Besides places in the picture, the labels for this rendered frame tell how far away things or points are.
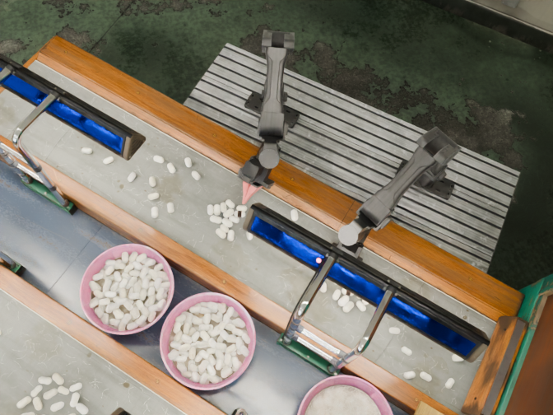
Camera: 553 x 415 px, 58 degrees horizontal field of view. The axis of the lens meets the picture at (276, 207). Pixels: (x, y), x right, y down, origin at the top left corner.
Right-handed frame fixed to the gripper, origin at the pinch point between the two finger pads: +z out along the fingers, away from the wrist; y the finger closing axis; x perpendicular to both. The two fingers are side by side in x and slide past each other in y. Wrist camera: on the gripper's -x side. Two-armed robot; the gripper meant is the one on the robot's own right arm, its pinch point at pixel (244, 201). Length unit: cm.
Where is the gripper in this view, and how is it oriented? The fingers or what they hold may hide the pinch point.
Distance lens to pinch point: 152.8
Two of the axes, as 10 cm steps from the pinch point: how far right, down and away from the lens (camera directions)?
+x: 2.8, -1.9, 9.4
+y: 8.6, 4.9, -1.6
